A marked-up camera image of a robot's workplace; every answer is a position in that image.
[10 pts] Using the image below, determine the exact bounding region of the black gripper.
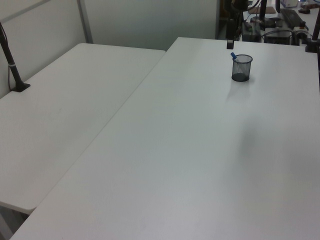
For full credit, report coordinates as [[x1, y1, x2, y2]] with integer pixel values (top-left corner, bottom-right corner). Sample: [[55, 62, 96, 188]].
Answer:
[[224, 0, 250, 50]]

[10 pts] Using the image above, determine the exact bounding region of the blue and white marker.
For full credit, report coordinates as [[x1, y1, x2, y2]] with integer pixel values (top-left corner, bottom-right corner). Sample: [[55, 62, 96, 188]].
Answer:
[[229, 51, 244, 76]]

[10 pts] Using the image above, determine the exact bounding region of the grey device with green part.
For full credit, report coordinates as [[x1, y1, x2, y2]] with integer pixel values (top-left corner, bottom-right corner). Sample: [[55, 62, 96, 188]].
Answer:
[[241, 21, 261, 42]]

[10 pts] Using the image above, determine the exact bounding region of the black monitor stand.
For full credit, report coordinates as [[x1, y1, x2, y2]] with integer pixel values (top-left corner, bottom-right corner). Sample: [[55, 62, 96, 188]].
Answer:
[[250, 0, 276, 26]]

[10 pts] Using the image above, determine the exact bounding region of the black mesh pen cup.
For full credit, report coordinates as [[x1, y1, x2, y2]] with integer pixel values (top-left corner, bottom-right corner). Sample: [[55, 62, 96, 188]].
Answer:
[[231, 54, 254, 83]]

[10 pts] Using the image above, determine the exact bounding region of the grey control box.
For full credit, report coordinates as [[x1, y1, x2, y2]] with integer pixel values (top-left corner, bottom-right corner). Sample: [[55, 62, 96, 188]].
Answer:
[[264, 28, 294, 45]]

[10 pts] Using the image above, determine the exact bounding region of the black keyboard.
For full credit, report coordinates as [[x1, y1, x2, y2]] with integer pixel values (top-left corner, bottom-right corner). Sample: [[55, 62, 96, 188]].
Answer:
[[280, 8, 305, 27]]

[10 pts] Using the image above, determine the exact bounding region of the white and blue box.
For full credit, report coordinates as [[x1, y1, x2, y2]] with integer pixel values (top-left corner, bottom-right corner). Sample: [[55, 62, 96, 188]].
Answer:
[[279, 0, 300, 8]]

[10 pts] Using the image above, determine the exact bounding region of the black clamped camera pole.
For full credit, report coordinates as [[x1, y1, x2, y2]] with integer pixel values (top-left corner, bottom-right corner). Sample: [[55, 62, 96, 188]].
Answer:
[[304, 13, 320, 53]]

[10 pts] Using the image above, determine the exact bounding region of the black camera stand with cable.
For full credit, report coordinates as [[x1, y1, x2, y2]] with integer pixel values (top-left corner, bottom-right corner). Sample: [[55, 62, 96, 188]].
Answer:
[[0, 21, 32, 93]]

